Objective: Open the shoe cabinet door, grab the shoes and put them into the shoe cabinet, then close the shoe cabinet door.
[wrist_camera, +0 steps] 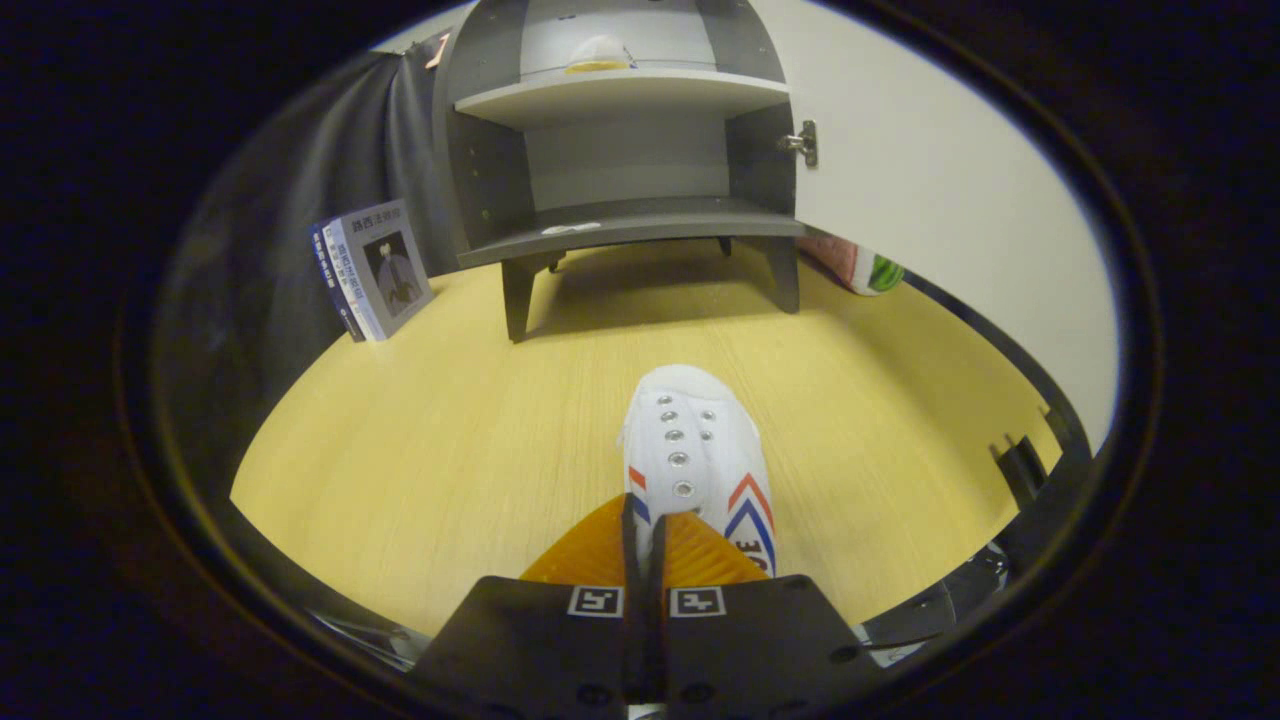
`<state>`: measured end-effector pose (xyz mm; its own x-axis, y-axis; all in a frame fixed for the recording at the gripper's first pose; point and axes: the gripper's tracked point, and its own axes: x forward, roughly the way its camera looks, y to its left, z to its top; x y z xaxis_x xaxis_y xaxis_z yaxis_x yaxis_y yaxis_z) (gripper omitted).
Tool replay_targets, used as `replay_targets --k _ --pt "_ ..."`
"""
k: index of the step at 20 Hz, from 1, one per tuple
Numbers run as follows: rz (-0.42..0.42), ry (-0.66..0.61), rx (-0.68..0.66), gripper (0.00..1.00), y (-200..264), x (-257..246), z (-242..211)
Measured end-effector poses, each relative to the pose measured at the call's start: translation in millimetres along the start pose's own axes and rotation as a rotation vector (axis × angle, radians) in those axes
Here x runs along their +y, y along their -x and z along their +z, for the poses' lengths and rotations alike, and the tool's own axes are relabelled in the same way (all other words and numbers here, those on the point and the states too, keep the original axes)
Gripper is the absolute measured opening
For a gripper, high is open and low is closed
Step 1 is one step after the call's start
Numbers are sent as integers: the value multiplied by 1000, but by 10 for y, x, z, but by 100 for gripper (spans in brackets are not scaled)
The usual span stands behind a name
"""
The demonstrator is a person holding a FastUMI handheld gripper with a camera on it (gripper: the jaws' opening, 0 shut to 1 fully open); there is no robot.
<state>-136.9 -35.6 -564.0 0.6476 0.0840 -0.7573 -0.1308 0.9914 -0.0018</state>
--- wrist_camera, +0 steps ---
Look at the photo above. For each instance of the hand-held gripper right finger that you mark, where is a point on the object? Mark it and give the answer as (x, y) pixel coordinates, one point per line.
(760, 640)

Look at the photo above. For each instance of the grey shoe cabinet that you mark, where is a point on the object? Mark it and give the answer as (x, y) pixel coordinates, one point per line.
(620, 150)

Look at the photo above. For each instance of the grey blue book box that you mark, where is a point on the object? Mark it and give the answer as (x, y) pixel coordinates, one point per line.
(385, 270)

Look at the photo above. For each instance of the white striped canvas shoe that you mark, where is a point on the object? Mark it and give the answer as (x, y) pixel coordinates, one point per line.
(695, 440)

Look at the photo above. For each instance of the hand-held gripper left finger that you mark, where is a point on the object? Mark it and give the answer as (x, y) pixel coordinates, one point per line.
(540, 640)

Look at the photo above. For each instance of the white yellow object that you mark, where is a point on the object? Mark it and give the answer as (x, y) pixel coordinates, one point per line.
(598, 55)

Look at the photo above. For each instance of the black backdrop cloth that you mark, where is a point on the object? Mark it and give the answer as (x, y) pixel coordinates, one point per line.
(290, 180)

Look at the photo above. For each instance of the black table clamp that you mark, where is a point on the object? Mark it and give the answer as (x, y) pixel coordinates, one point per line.
(1020, 465)

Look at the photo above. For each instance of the white shoe cabinet door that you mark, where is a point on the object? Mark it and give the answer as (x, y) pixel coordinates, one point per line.
(950, 170)

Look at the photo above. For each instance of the watermelon print packet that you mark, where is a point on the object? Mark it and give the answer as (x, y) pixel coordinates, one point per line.
(860, 265)

